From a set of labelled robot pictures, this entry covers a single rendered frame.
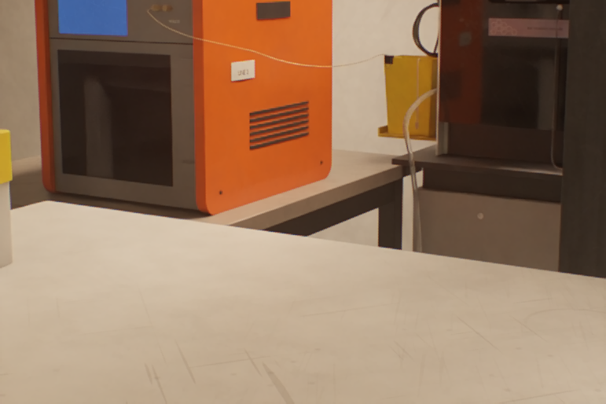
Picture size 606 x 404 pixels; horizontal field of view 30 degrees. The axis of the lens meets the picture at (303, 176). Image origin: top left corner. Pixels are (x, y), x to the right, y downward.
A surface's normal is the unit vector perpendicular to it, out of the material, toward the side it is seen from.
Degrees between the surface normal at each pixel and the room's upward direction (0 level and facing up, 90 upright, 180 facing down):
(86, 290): 0
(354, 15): 90
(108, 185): 90
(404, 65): 93
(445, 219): 90
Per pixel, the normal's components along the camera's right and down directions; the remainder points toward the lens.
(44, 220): 0.00, -0.98
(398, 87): -0.50, 0.21
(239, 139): 0.86, 0.09
